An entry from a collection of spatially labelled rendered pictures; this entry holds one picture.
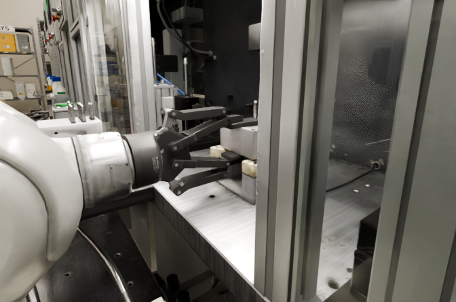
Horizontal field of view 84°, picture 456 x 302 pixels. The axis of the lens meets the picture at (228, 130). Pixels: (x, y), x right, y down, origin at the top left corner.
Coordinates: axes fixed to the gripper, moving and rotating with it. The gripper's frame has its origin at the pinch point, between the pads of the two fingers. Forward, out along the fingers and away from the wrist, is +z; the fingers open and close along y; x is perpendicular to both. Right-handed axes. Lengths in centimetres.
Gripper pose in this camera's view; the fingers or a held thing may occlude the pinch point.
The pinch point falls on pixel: (242, 138)
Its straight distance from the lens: 46.2
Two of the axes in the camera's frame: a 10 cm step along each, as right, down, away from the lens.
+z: 8.1, -1.5, 5.6
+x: -5.8, -1.8, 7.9
